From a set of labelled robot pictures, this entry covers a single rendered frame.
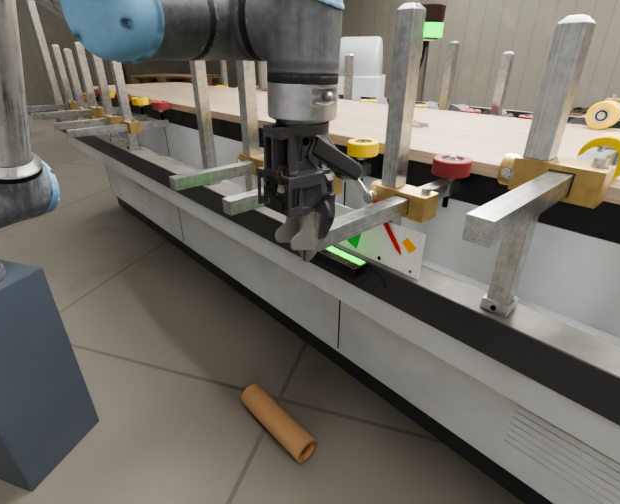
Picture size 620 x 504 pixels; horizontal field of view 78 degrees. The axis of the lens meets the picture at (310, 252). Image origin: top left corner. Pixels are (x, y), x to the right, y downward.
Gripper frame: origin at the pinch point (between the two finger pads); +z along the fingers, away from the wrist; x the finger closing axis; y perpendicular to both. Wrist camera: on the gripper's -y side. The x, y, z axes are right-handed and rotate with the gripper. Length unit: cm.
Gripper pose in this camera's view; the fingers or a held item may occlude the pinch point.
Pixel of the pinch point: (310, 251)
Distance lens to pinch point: 60.5
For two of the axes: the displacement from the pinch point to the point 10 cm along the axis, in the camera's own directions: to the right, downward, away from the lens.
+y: -7.4, 2.8, -6.1
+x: 6.7, 3.5, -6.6
